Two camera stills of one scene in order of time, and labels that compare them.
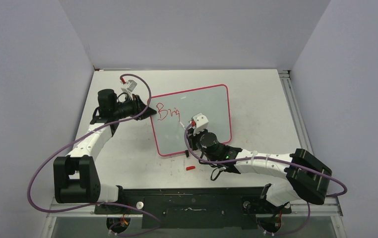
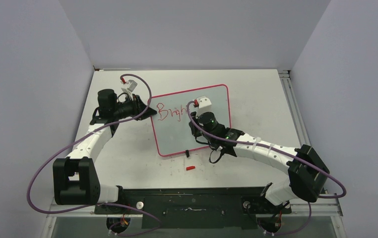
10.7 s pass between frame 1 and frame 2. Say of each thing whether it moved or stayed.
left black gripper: stayed
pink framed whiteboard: stayed
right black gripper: moved
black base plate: stayed
